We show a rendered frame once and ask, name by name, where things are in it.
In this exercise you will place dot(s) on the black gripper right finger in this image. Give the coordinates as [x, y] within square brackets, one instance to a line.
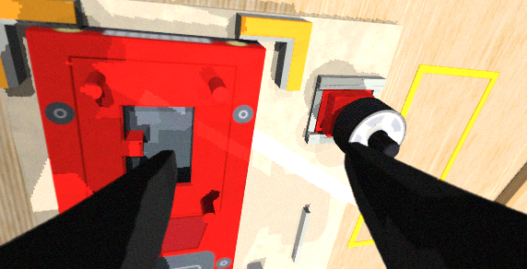
[418, 221]

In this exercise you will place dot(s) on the light wooden bar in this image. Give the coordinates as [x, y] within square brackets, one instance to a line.
[515, 188]

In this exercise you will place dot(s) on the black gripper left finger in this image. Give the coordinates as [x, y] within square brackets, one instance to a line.
[120, 226]

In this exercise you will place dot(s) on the black tyre with grey rim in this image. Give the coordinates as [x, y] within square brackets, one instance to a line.
[362, 117]

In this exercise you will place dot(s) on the yellow rectangular outline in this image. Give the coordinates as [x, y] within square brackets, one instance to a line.
[440, 70]

